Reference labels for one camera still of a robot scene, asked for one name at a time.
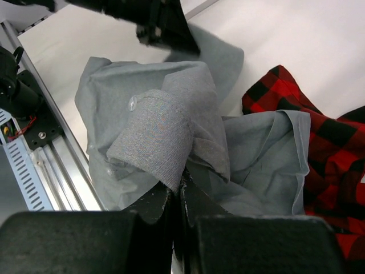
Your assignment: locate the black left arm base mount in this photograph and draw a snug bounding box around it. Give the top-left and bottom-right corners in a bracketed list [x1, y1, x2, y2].
[18, 70, 64, 151]

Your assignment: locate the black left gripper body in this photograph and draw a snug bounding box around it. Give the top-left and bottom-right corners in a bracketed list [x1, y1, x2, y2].
[64, 0, 177, 43]

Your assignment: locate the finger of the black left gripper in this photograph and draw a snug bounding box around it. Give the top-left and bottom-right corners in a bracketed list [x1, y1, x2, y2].
[148, 1, 200, 54]

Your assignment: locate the grey button shirt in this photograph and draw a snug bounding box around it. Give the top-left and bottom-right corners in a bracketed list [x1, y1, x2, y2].
[75, 25, 311, 216]

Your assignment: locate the grey slotted cable duct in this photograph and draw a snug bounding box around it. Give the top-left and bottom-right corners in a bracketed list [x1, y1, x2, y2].
[0, 108, 55, 212]

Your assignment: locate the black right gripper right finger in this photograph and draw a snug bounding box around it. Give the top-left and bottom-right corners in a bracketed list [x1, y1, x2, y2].
[178, 171, 346, 273]

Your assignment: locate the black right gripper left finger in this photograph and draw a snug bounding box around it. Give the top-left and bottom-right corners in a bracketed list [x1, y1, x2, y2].
[1, 185, 173, 273]

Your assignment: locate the red black plaid shirt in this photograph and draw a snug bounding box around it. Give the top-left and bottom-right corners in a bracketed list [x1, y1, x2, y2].
[242, 65, 364, 273]

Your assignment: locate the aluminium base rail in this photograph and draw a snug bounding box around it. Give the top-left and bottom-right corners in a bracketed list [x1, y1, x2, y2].
[1, 21, 105, 212]

